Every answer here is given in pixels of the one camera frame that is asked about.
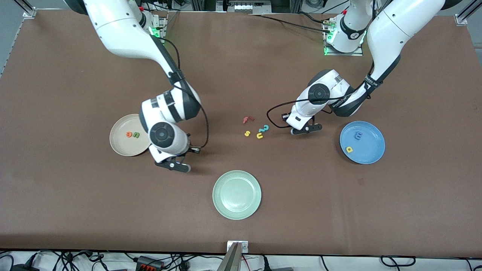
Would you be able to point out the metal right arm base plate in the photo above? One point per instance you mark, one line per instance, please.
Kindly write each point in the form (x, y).
(162, 22)

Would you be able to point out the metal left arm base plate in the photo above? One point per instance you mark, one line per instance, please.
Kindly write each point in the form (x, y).
(354, 54)

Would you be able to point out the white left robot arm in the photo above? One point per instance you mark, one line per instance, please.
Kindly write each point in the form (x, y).
(391, 26)

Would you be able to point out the pale green plate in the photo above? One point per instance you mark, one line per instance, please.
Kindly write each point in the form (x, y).
(237, 195)

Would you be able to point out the beige brown plate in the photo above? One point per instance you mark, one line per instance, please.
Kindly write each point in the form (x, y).
(124, 145)

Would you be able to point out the black red power strip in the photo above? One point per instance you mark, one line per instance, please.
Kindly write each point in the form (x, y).
(148, 262)

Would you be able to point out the aluminium camera mount post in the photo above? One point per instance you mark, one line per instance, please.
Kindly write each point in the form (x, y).
(233, 259)

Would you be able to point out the black power adapter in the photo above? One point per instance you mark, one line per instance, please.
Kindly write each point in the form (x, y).
(22, 268)

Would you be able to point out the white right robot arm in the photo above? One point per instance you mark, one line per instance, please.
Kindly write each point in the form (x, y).
(120, 34)

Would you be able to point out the aluminium corner profile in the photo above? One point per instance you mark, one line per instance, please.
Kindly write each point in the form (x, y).
(28, 11)
(461, 19)

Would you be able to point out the blue plate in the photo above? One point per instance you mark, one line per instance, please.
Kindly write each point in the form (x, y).
(371, 150)

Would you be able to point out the blue foam letter m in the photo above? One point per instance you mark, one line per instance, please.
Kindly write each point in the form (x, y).
(358, 136)

